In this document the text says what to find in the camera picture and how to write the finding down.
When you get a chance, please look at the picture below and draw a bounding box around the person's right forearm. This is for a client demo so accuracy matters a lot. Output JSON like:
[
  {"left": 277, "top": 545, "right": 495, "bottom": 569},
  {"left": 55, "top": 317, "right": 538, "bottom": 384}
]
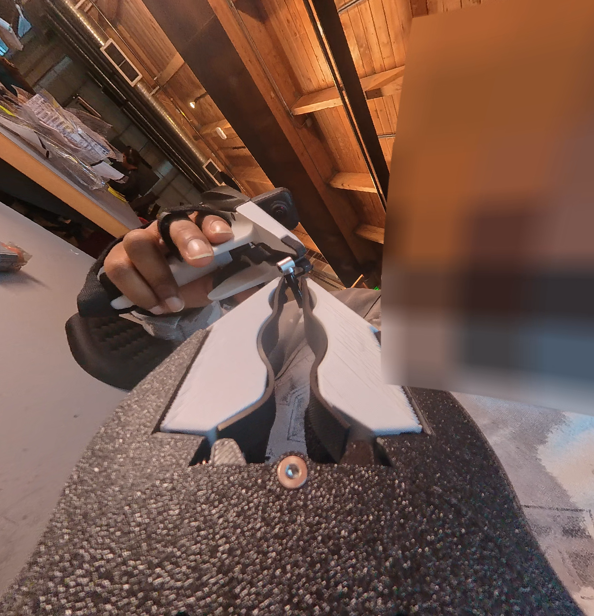
[{"left": 76, "top": 246, "right": 269, "bottom": 342}]

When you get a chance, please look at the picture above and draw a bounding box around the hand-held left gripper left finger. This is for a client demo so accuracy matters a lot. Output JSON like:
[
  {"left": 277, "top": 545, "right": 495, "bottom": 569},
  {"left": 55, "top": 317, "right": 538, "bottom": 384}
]
[{"left": 161, "top": 279, "right": 281, "bottom": 436}]

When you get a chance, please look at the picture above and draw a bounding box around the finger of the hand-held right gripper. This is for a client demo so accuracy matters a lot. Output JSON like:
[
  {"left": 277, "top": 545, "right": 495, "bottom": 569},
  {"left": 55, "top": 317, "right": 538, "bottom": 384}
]
[
  {"left": 238, "top": 201, "right": 307, "bottom": 263},
  {"left": 209, "top": 263, "right": 284, "bottom": 302}
]

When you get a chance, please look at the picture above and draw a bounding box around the grey background table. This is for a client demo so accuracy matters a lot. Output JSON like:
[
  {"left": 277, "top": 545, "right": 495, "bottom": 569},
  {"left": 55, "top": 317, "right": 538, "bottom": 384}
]
[{"left": 0, "top": 87, "right": 144, "bottom": 238}]

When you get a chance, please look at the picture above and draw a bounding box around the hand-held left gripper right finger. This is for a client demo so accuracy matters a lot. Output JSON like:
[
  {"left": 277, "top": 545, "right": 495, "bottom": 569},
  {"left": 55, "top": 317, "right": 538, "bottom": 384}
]
[{"left": 305, "top": 278, "right": 424, "bottom": 446}]

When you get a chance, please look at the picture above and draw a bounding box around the person's right hand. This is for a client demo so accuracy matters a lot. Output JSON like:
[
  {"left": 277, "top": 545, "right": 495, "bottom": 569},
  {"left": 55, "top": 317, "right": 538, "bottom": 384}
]
[{"left": 100, "top": 212, "right": 235, "bottom": 315}]

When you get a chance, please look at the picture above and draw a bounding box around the pile of clear plastic bags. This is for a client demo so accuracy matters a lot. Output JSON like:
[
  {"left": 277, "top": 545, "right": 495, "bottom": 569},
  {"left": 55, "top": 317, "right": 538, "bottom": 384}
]
[{"left": 0, "top": 87, "right": 129, "bottom": 193}]

